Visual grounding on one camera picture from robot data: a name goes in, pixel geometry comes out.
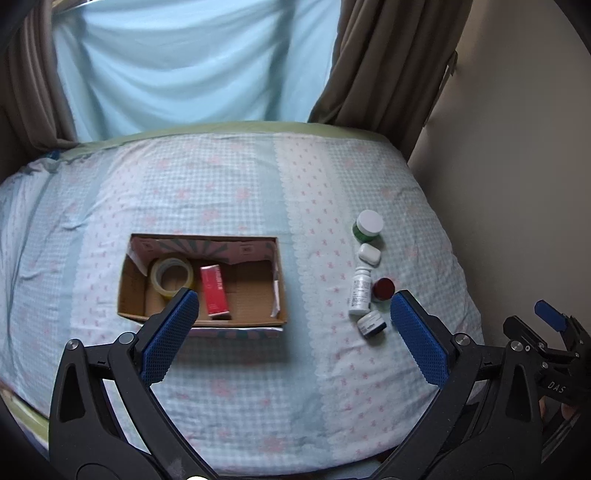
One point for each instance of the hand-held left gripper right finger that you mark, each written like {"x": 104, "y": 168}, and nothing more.
{"x": 418, "y": 341}

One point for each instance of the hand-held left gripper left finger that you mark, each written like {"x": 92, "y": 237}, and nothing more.
{"x": 171, "y": 337}

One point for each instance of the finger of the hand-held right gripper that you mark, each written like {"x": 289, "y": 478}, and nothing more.
{"x": 524, "y": 330}
{"x": 551, "y": 318}

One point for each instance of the small white jar dark label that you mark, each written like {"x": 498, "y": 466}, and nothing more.
{"x": 371, "y": 323}

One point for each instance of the jar with dark red lid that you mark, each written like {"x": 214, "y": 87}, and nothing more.
{"x": 383, "y": 288}

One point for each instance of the white pill bottle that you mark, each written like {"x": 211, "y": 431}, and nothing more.
{"x": 360, "y": 295}

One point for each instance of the patterned cardboard box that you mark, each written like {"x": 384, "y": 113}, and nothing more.
{"x": 249, "y": 295}

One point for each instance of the small white oval case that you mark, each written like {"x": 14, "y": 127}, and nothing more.
{"x": 370, "y": 254}

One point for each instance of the green jar with white lid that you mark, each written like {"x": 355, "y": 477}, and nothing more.
{"x": 369, "y": 221}

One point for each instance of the person's right hand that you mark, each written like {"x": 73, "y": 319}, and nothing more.
{"x": 548, "y": 408}

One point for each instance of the clear tape roll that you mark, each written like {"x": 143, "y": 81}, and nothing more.
{"x": 157, "y": 279}

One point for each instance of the small red carton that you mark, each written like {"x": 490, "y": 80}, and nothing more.
{"x": 214, "y": 290}

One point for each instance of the blue checked floral bed sheet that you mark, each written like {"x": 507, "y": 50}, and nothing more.
{"x": 277, "y": 392}

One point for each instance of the light blue hanging cloth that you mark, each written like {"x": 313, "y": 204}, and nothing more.
{"x": 184, "y": 69}

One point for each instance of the brown curtain tieback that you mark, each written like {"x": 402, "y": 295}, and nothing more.
{"x": 451, "y": 64}

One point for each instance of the brown curtain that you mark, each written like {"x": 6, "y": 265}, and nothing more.
{"x": 383, "y": 69}
{"x": 32, "y": 69}

